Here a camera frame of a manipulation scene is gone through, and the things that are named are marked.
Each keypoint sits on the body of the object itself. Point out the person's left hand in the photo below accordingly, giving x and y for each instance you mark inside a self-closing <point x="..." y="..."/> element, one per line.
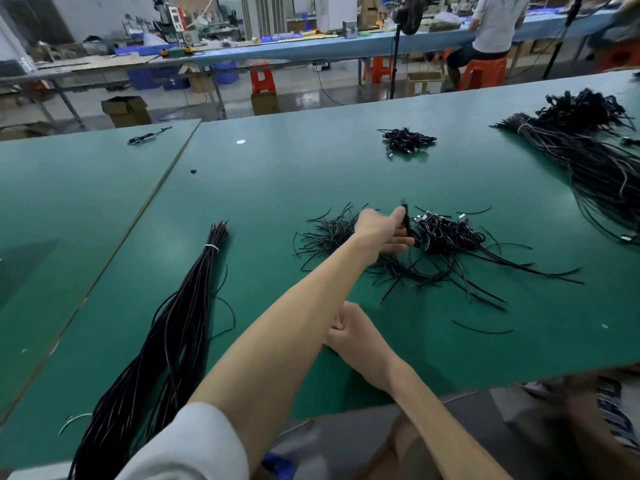
<point x="380" y="235"/>

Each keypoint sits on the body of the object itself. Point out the person's right hand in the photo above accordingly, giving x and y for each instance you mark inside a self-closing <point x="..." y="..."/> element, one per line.
<point x="358" y="345"/>

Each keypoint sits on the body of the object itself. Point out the person's left forearm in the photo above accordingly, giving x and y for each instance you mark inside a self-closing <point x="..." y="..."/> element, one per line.
<point x="270" y="345"/>

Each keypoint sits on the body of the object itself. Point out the person's right forearm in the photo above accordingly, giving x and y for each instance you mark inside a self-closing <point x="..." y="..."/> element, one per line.
<point x="440" y="430"/>

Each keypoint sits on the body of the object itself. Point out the person's right leg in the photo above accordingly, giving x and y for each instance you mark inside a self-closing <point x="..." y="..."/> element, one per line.
<point x="605" y="425"/>

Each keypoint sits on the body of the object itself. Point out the blue plastic item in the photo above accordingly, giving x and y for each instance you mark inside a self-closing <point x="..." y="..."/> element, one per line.
<point x="278" y="467"/>

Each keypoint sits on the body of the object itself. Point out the orange plastic stool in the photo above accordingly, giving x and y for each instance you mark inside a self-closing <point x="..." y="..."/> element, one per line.
<point x="483" y="75"/>
<point x="620" y="55"/>
<point x="381" y="70"/>

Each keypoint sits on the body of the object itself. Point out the small cardboard box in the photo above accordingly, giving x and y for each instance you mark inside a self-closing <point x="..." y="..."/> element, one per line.
<point x="265" y="103"/>

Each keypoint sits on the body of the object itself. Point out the red plastic stool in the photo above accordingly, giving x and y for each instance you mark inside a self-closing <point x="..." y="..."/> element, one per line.
<point x="263" y="81"/>

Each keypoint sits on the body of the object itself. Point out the long blue workbench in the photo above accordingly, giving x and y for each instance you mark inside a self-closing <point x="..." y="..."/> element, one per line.
<point x="330" y="47"/>

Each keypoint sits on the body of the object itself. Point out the white shirt sleeve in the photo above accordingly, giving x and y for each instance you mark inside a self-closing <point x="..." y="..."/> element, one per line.
<point x="185" y="450"/>

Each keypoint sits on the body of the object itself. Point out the black fan on stand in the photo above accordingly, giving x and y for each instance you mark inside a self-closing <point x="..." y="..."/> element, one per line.
<point x="408" y="13"/>

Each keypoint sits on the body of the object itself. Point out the black tripod stand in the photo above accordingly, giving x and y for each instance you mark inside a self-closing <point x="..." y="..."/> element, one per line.
<point x="562" y="35"/>

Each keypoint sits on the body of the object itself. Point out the open cardboard box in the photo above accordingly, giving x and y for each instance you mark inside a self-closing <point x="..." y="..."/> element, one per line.
<point x="126" y="112"/>

